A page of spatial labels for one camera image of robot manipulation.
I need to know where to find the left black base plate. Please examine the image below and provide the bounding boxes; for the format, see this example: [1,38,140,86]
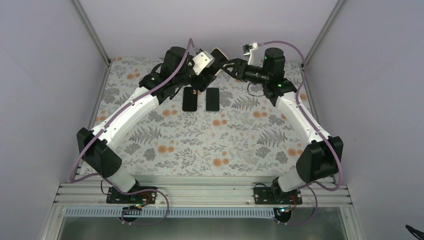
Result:
[106,186,157,205]

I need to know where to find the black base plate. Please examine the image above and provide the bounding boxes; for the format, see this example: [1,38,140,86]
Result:
[253,185,303,205]
[106,186,157,205]

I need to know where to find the black phone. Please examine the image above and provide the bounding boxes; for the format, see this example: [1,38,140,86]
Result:
[209,47,228,75]

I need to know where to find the floral patterned table mat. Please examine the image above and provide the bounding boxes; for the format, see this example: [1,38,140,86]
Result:
[114,72,306,177]

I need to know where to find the black phone case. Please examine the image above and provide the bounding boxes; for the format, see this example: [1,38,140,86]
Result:
[182,87,198,112]

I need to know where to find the slotted grey cable duct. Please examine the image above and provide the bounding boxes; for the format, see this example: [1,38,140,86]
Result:
[63,206,275,219]

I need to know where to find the black object at corner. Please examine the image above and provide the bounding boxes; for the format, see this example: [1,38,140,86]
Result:
[405,224,424,240]

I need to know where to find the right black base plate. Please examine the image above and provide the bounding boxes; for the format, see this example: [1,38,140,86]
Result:
[253,185,303,205]

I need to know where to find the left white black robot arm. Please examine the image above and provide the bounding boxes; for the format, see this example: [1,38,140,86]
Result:
[77,46,228,203]

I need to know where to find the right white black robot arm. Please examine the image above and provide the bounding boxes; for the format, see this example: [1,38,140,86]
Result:
[219,47,343,204]

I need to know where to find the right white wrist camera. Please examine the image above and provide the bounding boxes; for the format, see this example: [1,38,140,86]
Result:
[242,42,258,65]

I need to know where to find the aluminium rail frame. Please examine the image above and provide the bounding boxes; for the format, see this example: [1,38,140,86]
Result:
[41,175,363,240]

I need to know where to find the dark green smartphone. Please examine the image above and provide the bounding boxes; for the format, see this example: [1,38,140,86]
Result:
[205,87,220,112]

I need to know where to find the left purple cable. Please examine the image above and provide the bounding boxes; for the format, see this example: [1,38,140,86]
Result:
[68,38,200,227]

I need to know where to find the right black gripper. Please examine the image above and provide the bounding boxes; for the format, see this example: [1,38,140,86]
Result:
[217,58,269,85]

